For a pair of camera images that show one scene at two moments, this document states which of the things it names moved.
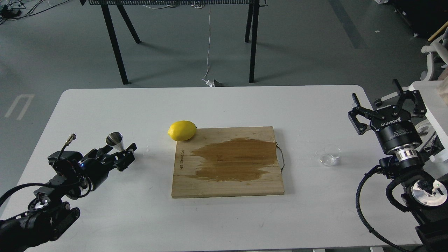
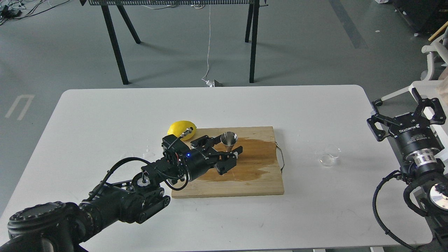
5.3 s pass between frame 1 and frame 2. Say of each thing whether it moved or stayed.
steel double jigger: moved
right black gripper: moved
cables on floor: stayed
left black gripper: moved
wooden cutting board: stayed
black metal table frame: stayed
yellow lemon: stayed
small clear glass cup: stayed
